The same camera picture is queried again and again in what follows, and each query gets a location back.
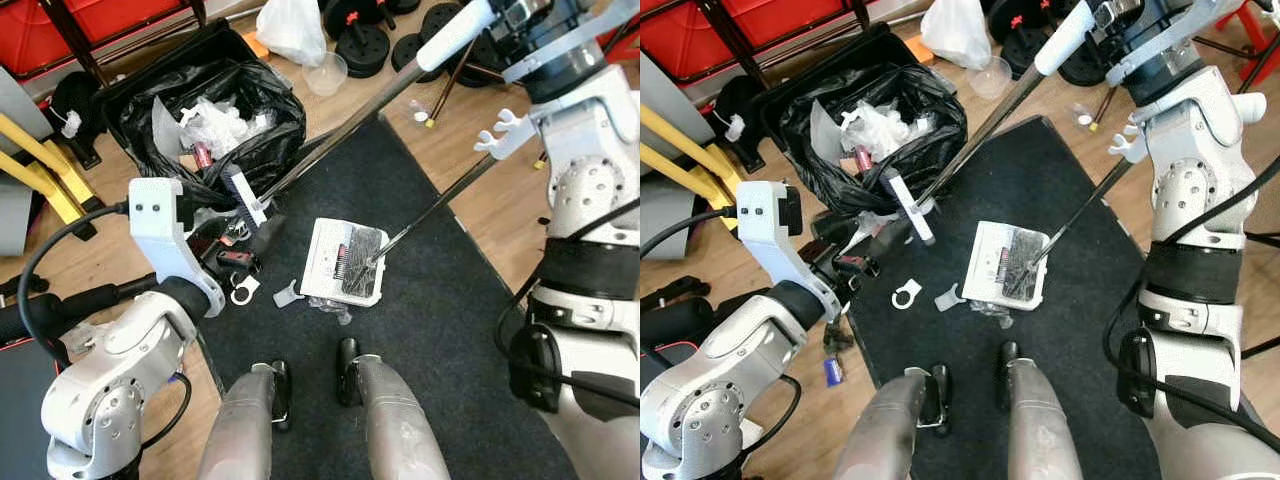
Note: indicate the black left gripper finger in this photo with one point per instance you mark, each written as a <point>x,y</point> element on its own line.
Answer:
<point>220,215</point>
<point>268,232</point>
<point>840,221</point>
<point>893,237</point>

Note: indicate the chrome pole broom white sleeve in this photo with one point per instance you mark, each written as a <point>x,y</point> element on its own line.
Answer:
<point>980,137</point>
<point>350,133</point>

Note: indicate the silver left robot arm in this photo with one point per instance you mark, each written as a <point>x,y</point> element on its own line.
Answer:
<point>120,380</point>
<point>720,400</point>

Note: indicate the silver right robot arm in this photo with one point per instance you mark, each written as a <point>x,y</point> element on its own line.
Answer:
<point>590,170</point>
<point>1195,180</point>

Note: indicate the black floor mat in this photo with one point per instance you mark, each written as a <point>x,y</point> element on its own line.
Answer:
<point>1080,330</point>
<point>450,350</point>

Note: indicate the grey plastic scrap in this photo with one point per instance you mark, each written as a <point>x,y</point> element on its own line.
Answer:
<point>948,297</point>
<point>286,295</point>

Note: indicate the brown stick yellow tip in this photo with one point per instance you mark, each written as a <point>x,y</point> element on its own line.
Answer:
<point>1102,108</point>
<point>450,98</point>

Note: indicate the black trash bag bin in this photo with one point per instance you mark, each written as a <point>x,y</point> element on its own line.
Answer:
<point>150,110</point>
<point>800,120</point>

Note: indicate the black dumbbell red collar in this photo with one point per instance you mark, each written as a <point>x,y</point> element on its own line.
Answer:
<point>362,50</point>
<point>1025,48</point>

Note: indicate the small blue packet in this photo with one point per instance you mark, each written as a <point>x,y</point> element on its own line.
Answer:
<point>833,372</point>

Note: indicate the black weight plate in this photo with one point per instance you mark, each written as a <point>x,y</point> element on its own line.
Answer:
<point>415,55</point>

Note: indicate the clear plastic cup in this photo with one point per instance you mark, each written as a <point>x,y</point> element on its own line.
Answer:
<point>990,78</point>
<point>325,75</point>

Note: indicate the silver left robot leg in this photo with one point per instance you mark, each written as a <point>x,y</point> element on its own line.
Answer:
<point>240,430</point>
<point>880,430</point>

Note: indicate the grey rolled mat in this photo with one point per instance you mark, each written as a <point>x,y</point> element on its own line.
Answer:
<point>15,100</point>
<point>665,225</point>

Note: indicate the white plastic bag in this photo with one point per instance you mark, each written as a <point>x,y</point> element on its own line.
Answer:
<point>290,30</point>
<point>955,32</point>

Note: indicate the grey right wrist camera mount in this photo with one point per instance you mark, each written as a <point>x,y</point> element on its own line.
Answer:
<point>548,62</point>
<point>1150,62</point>

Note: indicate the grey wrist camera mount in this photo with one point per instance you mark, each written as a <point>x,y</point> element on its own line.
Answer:
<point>160,225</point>
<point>548,62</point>
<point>770,225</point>
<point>1150,62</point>

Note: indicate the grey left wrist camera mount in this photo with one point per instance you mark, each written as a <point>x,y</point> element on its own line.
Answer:
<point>770,225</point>
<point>160,225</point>

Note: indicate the yellow metal tube frame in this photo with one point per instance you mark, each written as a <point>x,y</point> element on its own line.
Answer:
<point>30,145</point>
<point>680,147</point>

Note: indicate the red folding table black frame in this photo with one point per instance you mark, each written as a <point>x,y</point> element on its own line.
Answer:
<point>780,20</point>
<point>100,15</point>

